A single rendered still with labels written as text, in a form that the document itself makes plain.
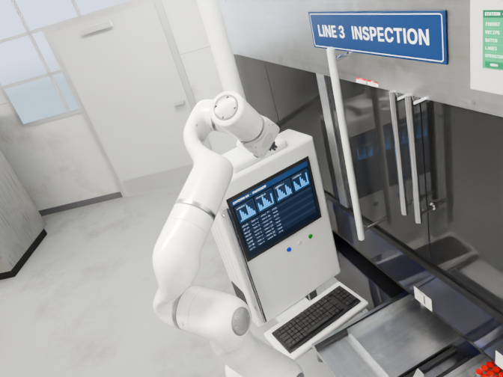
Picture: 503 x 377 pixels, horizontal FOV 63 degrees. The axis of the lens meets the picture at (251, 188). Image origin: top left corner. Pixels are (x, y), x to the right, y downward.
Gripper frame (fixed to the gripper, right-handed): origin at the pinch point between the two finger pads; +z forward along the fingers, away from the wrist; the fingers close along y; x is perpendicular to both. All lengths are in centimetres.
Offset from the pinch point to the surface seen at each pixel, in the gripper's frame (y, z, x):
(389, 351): -41, 55, -58
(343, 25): 42.8, 5.6, 1.6
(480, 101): 30, -12, -44
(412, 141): 19.1, 2.9, -33.9
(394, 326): -33, 64, -56
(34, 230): -200, 247, 316
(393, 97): 26.5, -1.2, -24.3
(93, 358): -192, 150, 104
